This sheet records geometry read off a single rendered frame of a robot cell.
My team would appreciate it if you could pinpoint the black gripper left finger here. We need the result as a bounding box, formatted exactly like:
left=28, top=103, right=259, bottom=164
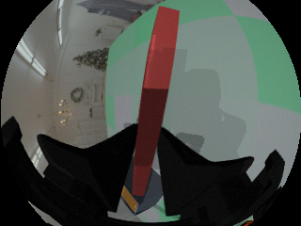
left=37, top=123, right=139, bottom=212

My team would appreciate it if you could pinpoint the dark red square lid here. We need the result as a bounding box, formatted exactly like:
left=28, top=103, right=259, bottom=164
left=132, top=7, right=180, bottom=196

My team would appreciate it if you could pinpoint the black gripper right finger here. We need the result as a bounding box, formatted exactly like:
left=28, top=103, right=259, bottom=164
left=157, top=127, right=255, bottom=216

